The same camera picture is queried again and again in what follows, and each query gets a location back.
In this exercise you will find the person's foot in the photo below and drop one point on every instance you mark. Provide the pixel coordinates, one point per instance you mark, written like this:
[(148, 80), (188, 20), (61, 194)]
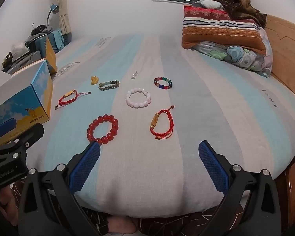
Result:
[(123, 226)]

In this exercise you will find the cream curtain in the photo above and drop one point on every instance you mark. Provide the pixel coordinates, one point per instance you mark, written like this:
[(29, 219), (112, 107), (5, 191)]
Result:
[(64, 17)]

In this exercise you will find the grey case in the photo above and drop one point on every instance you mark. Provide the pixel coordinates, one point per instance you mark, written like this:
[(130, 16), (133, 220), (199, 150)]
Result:
[(22, 61)]

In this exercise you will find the blue desk lamp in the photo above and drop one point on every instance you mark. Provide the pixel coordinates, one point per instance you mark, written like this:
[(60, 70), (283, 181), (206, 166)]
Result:
[(54, 8)]

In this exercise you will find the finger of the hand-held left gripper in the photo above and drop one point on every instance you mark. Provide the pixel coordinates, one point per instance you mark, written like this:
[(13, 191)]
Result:
[(5, 127), (32, 134)]

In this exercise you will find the person's left hand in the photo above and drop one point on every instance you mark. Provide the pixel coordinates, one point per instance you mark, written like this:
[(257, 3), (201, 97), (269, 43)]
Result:
[(6, 201)]

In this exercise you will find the grey white pillow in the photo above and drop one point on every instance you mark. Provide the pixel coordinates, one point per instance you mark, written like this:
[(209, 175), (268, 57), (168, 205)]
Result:
[(211, 3)]

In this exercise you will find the striped orange pillow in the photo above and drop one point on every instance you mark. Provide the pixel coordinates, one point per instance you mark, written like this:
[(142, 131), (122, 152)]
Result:
[(218, 29)]

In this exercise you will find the small silver pearl trinket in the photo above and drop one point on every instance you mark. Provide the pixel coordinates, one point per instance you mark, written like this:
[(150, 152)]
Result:
[(134, 75)]

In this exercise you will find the teal cloth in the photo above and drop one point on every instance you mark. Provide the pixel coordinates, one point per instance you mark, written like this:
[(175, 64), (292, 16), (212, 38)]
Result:
[(57, 38)]

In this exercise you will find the floral quilt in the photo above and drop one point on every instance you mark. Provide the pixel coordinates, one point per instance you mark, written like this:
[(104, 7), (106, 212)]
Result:
[(241, 56)]

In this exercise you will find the white plastic bag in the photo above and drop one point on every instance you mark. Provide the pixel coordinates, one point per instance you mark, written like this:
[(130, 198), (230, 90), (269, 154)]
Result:
[(19, 46)]

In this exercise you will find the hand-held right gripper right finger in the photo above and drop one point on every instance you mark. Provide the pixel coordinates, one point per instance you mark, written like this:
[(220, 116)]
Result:
[(212, 167)]

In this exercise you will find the blue and yellow cardboard box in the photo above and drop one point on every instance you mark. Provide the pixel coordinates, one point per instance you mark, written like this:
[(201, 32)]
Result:
[(27, 98)]

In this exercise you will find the black bag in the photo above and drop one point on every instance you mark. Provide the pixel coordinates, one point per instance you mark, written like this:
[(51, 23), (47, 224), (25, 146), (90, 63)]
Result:
[(39, 29)]

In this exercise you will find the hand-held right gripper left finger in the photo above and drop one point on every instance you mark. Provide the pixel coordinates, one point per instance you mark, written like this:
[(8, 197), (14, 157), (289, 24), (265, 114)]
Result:
[(86, 167)]

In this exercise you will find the brown blanket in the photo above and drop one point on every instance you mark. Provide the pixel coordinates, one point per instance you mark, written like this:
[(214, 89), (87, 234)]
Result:
[(236, 2)]

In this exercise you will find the person's dark patterned pants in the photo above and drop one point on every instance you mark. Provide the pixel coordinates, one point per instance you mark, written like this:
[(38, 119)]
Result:
[(186, 223)]

